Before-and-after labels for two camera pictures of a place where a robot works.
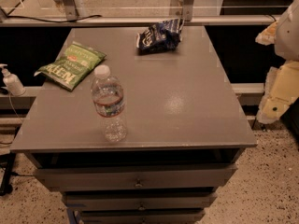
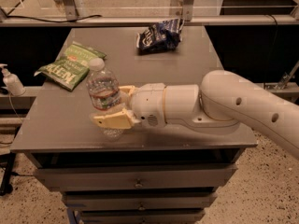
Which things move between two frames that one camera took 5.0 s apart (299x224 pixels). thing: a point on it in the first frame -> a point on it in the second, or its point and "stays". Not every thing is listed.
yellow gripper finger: x=267 y=35 -> x=128 y=90
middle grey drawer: x=163 y=202 stays
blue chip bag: x=162 y=37 stays
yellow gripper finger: x=281 y=88 -> x=120 y=119
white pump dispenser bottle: x=13 y=86 stays
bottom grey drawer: x=143 y=217 stays
